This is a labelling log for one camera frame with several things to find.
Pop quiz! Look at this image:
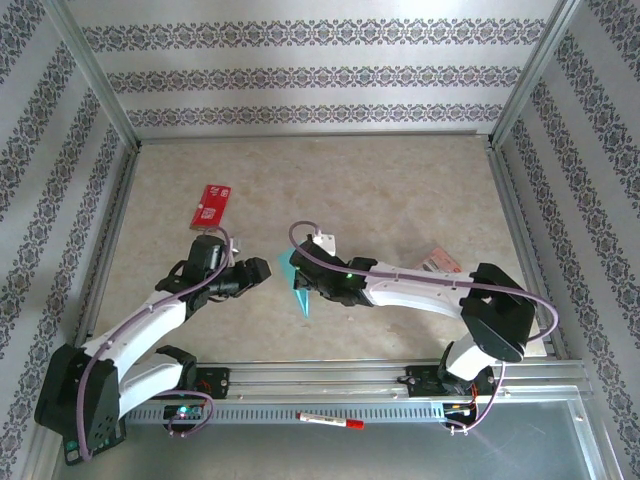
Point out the black desk calculator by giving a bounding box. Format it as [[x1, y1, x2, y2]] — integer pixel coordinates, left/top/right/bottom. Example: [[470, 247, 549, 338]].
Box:
[[62, 422, 127, 467]]

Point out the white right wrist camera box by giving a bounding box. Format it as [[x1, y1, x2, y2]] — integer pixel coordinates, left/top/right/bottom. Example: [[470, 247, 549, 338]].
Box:
[[310, 229, 338, 257]]

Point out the small circuit board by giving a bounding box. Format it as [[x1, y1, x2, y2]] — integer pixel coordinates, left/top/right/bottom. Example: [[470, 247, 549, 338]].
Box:
[[442, 401, 480, 419], [163, 403, 205, 422]]

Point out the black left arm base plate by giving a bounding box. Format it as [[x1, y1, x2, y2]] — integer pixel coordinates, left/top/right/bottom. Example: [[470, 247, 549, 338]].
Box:
[[192, 366, 233, 401]]

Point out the white marker with red cap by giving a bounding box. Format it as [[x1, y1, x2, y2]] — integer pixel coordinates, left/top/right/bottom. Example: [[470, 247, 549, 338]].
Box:
[[295, 410, 366, 432]]

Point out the aluminium mounting rail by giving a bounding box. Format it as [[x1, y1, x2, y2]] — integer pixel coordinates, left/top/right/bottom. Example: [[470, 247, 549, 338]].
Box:
[[47, 360, 595, 402]]

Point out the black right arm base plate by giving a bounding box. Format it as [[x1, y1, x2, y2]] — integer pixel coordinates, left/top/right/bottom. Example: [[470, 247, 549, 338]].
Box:
[[405, 363, 498, 399]]

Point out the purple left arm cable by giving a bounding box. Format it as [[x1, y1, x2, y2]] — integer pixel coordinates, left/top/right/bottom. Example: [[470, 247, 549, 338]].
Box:
[[79, 225, 237, 461]]

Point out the light blue paper sheet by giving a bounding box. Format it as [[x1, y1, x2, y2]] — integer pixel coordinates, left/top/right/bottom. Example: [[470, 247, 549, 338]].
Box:
[[277, 248, 314, 320]]

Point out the long aluminium frame rail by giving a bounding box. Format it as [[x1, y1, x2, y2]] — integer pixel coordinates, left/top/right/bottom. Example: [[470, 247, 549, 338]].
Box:
[[135, 129, 494, 146]]

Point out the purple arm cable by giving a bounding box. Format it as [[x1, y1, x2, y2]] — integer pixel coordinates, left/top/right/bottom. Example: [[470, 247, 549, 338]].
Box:
[[287, 220, 561, 435], [79, 225, 237, 461]]

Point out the red snack packet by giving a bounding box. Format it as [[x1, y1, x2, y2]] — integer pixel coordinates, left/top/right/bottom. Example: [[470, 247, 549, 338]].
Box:
[[188, 184, 233, 232]]

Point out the aluminium side frame rail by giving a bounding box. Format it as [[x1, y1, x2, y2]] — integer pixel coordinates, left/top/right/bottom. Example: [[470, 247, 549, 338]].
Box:
[[485, 142, 572, 361], [68, 144, 142, 365]]

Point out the grey slotted cable duct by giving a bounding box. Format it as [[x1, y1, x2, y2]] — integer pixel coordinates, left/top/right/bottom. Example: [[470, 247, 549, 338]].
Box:
[[121, 402, 447, 426]]

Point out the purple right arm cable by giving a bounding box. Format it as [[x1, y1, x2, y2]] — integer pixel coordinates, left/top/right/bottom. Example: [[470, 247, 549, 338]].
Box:
[[287, 220, 561, 435]]

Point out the aluminium frame post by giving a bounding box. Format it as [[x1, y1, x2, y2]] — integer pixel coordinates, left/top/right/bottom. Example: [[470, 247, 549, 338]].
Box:
[[489, 0, 587, 149], [41, 0, 143, 149]]

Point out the grey metal sheet shelf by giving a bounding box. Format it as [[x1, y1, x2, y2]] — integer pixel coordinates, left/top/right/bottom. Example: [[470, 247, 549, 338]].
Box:
[[49, 398, 609, 480]]

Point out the pink blister pack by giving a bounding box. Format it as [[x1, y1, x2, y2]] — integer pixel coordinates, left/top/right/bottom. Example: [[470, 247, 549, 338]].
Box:
[[413, 247, 460, 274]]

